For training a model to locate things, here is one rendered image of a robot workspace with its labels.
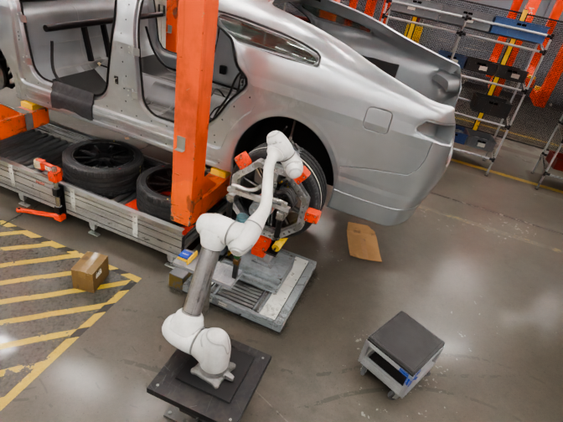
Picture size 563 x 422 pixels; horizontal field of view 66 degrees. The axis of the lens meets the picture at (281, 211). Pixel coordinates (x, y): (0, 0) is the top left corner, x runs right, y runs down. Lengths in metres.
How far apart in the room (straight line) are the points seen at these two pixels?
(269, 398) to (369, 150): 1.69
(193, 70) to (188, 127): 0.35
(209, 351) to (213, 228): 0.62
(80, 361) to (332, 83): 2.32
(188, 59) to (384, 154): 1.35
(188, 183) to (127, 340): 1.09
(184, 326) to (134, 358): 0.68
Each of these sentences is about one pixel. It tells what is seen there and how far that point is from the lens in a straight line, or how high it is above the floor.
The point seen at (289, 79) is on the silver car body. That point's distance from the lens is 2.98.
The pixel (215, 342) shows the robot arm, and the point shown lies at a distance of 2.31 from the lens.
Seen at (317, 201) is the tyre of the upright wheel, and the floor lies 0.93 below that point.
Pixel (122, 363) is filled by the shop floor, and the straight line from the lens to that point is 2.98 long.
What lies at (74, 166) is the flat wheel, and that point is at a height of 0.50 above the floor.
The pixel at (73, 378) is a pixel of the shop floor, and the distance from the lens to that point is 2.96.
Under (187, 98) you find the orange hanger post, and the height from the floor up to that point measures 1.44.
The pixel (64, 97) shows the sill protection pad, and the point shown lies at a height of 0.91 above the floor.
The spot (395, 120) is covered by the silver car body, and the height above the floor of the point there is 1.50.
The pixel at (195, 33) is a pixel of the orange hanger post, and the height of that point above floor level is 1.81.
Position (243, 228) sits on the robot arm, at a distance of 2.17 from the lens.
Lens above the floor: 2.34
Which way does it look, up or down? 32 degrees down
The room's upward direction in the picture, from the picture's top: 11 degrees clockwise
